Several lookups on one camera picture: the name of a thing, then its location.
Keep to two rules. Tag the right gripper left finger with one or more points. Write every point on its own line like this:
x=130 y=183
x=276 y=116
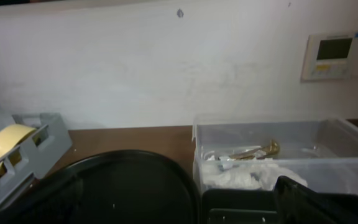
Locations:
x=53 y=201

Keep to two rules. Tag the yellow bowl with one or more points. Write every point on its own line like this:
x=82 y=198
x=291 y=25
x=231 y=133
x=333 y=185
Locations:
x=10 y=137

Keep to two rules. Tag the brown stick wrapper waste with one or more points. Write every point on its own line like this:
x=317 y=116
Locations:
x=260 y=152

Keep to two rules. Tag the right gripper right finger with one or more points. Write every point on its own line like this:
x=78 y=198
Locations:
x=299 y=204

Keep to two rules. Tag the white wall control panel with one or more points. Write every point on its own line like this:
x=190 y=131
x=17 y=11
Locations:
x=330 y=56

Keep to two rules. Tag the clear plastic bin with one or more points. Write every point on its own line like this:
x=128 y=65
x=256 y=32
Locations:
x=323 y=151

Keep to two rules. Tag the white napkin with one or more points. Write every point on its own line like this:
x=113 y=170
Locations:
x=226 y=175

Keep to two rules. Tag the black rectangular tray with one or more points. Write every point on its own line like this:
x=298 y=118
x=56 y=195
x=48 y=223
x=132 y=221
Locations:
x=227 y=206

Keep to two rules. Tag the grey dishwasher rack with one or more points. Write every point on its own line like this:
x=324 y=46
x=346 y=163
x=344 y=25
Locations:
x=40 y=152

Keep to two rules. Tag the round black tray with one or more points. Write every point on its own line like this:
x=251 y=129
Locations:
x=133 y=186

